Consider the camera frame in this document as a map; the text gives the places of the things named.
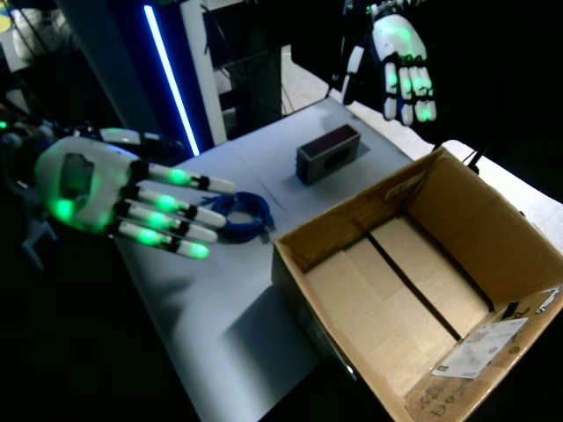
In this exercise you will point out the small dark rectangular box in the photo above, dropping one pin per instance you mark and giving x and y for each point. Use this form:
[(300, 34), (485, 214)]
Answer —
[(327, 158)]

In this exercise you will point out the brown cardboard box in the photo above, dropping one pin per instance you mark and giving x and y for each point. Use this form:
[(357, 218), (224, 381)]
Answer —
[(462, 246)]

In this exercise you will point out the black metal rack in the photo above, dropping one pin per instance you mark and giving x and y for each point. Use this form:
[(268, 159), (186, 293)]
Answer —
[(255, 66)]

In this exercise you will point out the white column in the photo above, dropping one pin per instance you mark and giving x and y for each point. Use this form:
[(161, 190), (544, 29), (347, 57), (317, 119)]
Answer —
[(200, 66)]

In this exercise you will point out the blue-white light strip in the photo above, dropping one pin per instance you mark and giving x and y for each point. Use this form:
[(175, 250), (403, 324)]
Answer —
[(169, 74)]

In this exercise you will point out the white bundled object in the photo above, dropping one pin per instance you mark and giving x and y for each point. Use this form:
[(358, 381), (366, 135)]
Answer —
[(33, 35)]

